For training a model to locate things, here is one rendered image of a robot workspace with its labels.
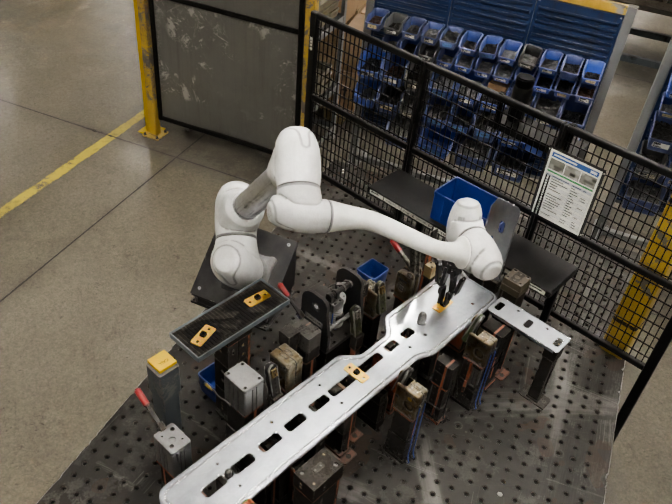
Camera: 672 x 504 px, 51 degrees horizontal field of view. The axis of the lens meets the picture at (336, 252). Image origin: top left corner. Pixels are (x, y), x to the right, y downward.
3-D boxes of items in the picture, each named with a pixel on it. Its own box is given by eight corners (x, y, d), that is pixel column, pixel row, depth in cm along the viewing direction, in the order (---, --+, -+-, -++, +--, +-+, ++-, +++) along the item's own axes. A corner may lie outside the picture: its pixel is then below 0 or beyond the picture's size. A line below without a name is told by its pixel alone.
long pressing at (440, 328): (204, 551, 177) (204, 548, 176) (150, 493, 188) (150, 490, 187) (500, 298, 260) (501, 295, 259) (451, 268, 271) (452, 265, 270)
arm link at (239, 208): (209, 243, 270) (209, 188, 275) (249, 245, 277) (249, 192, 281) (281, 183, 202) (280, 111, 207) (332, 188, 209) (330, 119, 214)
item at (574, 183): (579, 239, 265) (606, 170, 246) (528, 212, 276) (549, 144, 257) (582, 237, 267) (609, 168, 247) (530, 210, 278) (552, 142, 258)
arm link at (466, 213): (438, 230, 236) (453, 255, 226) (447, 192, 226) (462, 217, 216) (468, 228, 238) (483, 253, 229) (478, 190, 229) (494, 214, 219)
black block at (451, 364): (439, 431, 247) (455, 377, 228) (415, 413, 252) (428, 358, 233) (452, 418, 252) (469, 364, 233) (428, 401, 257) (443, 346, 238)
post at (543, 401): (542, 410, 258) (565, 357, 239) (517, 392, 263) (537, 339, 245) (551, 400, 262) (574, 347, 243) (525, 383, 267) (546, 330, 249)
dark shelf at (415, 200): (548, 299, 260) (550, 293, 258) (366, 191, 303) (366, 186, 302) (576, 273, 273) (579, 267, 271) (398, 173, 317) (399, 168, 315)
